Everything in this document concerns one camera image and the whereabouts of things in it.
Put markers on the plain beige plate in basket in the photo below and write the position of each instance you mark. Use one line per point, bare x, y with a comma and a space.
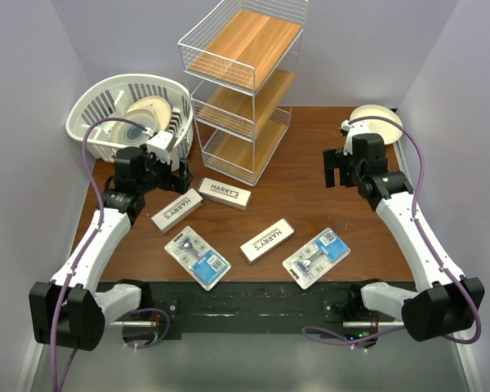
160, 109

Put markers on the beige blue patterned plate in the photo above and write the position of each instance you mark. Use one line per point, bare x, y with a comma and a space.
124, 133

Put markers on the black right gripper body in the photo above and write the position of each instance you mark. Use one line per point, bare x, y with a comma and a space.
341, 160

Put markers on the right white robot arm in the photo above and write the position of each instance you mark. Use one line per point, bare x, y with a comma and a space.
445, 301

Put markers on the white Harry's box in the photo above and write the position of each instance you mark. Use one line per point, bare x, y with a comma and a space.
177, 210
225, 194
267, 240

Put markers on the white plastic dish basket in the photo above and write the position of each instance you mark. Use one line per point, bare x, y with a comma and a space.
112, 97

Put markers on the white wire wooden shelf rack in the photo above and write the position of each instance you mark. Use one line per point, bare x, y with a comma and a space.
241, 62

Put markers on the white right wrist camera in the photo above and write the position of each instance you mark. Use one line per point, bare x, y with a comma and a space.
349, 131

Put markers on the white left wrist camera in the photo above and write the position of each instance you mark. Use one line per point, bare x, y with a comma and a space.
161, 145

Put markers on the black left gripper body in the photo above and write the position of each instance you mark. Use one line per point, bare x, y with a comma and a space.
156, 172

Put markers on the cream round plate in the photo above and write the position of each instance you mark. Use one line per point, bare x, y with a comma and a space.
390, 133

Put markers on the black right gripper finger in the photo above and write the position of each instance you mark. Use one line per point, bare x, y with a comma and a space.
329, 167
345, 174

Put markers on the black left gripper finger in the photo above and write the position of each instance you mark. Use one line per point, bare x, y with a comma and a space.
177, 184
185, 176

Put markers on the blue razor blister pack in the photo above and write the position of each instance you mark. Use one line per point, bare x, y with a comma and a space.
198, 258
313, 260

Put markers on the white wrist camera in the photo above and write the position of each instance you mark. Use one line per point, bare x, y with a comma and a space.
349, 131
161, 145

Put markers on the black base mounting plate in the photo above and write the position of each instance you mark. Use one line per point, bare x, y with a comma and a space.
260, 308

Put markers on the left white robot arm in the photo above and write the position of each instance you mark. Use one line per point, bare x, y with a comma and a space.
68, 311

